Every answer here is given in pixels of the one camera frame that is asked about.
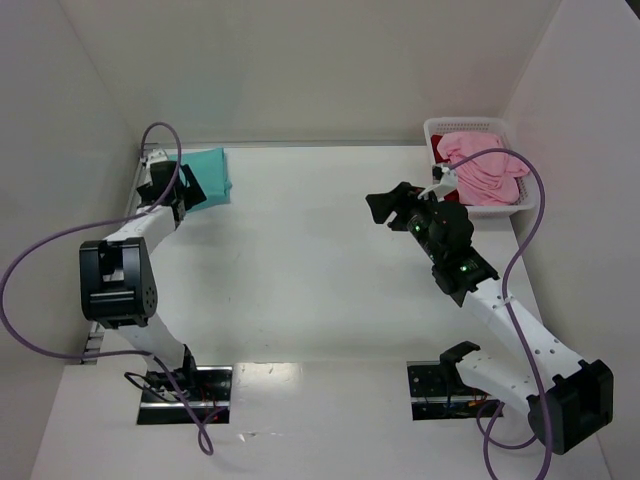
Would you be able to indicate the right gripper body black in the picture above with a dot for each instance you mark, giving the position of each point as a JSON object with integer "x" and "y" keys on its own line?
{"x": 398, "y": 209}

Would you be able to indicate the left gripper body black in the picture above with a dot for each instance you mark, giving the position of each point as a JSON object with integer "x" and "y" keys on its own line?
{"x": 191, "y": 192}

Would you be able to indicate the teal t shirt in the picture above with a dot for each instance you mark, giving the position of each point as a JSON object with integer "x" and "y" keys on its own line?
{"x": 212, "y": 175}

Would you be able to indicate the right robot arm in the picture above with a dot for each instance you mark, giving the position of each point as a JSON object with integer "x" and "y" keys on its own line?
{"x": 565, "y": 398}

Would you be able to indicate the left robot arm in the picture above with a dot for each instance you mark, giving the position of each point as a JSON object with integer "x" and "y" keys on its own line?
{"x": 118, "y": 288}

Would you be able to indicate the red t shirt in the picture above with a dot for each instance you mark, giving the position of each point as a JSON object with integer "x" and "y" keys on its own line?
{"x": 435, "y": 140}

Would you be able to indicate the pink t shirt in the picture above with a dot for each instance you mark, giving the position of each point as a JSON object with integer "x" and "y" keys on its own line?
{"x": 489, "y": 180}

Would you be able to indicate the white plastic basket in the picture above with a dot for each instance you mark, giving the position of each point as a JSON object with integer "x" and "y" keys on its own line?
{"x": 528, "y": 190}

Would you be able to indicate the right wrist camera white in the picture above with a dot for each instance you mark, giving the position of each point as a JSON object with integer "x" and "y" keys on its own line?
{"x": 445, "y": 182}

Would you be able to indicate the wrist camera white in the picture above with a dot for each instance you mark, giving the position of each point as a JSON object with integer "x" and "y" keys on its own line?
{"x": 154, "y": 156}
{"x": 445, "y": 182}

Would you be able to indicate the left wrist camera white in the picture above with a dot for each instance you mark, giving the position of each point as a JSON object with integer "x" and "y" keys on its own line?
{"x": 154, "y": 156}

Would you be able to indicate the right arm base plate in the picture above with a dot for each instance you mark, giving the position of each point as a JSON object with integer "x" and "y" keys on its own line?
{"x": 433, "y": 397}

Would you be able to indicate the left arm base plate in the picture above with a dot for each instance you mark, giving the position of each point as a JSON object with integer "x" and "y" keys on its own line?
{"x": 209, "y": 397}

